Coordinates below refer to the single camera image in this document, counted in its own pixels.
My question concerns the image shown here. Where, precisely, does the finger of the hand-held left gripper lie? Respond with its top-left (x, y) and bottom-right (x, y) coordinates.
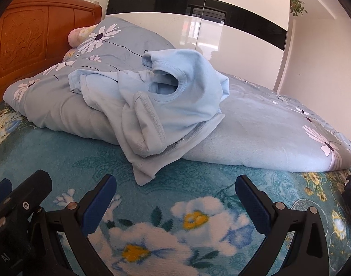
top-left (0, 170), bottom-right (52, 228)
top-left (0, 178), bottom-right (14, 211)

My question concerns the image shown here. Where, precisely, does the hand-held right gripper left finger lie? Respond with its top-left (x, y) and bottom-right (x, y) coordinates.
top-left (46, 175), bottom-right (117, 276)

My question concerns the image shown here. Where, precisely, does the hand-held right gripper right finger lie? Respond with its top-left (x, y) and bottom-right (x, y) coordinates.
top-left (235, 175), bottom-right (330, 276)

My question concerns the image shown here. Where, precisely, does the light blue shirt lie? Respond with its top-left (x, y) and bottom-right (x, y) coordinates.
top-left (68, 49), bottom-right (231, 187)

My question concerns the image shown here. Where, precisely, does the teal floral bed blanket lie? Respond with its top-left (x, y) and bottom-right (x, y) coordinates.
top-left (0, 101), bottom-right (351, 276)

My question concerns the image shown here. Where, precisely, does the grey-blue daisy print duvet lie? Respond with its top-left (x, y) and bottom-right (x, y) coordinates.
top-left (3, 17), bottom-right (351, 172)

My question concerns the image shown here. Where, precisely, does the carved wooden headboard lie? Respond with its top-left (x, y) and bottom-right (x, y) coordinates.
top-left (0, 0), bottom-right (103, 102)

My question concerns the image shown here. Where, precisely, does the pink pillow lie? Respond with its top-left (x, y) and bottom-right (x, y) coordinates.
top-left (67, 25), bottom-right (99, 48)

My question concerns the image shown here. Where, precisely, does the white wardrobe with black stripe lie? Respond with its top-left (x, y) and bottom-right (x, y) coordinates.
top-left (105, 0), bottom-right (291, 94)

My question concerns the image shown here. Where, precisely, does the green hanging plant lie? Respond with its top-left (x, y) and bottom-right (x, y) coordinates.
top-left (289, 0), bottom-right (308, 18)

